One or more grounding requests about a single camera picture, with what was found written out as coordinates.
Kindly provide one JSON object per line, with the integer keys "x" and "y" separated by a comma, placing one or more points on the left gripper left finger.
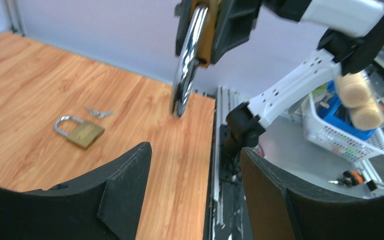
{"x": 102, "y": 204}

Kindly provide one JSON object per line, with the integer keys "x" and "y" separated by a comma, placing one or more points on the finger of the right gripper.
{"x": 234, "y": 23}
{"x": 183, "y": 11}

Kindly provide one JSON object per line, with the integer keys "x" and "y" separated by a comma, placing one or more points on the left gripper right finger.
{"x": 282, "y": 206}

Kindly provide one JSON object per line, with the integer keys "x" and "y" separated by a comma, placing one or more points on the brass padlock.
{"x": 84, "y": 135}
{"x": 195, "y": 52}

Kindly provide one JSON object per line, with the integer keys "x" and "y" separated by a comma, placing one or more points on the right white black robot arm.
{"x": 354, "y": 37}

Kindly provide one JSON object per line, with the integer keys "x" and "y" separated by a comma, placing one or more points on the silver key bunch on wood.
{"x": 97, "y": 113}

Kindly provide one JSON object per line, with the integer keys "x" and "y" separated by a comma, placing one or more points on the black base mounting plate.
{"x": 226, "y": 216}

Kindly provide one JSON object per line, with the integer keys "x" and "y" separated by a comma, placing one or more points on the black keys on table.
{"x": 349, "y": 178}

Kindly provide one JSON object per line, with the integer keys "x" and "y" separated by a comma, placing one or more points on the white basket with blue items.
{"x": 323, "y": 128}

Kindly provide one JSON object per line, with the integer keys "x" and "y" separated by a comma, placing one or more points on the packaged round cakes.
{"x": 356, "y": 94}

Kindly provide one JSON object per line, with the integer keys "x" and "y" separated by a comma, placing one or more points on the aluminium frame rail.
{"x": 14, "y": 17}

